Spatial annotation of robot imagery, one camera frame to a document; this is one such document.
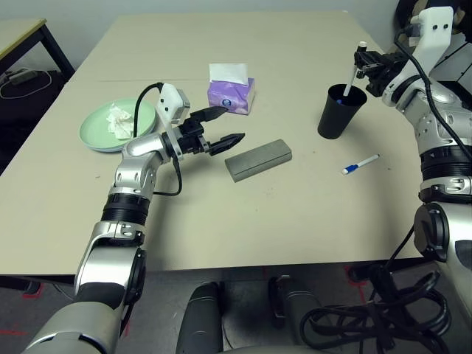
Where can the black plastic cup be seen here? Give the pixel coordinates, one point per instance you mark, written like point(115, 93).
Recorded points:
point(333, 121)

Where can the purple tissue box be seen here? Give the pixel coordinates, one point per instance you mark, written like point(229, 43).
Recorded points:
point(230, 99)

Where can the white tissue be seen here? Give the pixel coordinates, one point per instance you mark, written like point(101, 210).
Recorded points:
point(119, 123)

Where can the grey robot left leg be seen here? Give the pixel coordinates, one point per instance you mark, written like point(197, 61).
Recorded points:
point(201, 321)

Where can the wooden stool with black jacket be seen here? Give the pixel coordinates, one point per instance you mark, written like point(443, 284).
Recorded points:
point(403, 14)

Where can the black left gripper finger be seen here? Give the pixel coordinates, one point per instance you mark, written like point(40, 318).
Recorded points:
point(226, 143)
point(210, 113)

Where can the beige side table black frame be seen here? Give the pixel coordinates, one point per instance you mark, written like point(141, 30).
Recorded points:
point(18, 33)

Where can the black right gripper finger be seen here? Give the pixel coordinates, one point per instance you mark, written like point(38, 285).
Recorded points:
point(368, 70)
point(368, 58)

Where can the white marker with black cap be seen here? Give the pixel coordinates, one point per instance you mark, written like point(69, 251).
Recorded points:
point(349, 83)

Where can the black table leg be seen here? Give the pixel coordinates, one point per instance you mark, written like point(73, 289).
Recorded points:
point(18, 284)

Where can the grey robot leg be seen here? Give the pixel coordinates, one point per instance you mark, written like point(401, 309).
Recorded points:
point(201, 321)
point(291, 306)

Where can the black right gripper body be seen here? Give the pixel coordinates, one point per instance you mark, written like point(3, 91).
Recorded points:
point(387, 70)

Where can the green plastic plate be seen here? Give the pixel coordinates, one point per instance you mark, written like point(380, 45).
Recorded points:
point(92, 125)

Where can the grey power adapter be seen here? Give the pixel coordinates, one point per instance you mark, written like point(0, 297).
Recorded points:
point(22, 76)

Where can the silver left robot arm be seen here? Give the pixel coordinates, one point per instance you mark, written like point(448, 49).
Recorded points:
point(144, 147)

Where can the grey glasses case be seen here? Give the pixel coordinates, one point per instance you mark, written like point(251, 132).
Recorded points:
point(258, 160)

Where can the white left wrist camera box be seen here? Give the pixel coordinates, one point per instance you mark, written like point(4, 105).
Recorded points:
point(169, 99)

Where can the grey robot right leg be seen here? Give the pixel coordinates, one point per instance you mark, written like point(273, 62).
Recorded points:
point(291, 306)

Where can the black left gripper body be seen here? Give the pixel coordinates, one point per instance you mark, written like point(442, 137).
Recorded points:
point(191, 138)

